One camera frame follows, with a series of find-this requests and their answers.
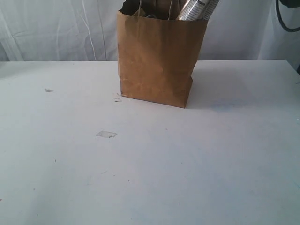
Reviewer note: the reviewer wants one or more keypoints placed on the brown paper shopping bag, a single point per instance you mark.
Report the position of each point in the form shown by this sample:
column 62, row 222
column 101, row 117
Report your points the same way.
column 157, row 56

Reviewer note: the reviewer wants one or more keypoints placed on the yellow grain bottle white cap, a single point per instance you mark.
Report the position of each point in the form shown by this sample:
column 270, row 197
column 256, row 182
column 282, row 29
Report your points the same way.
column 139, row 12

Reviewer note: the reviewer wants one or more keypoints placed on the white backdrop curtain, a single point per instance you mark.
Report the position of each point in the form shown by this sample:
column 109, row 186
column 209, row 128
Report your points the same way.
column 85, row 30

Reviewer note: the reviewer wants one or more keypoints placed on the long pasta packet dark blue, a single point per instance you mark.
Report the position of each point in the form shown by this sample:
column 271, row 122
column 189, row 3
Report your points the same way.
column 197, row 10

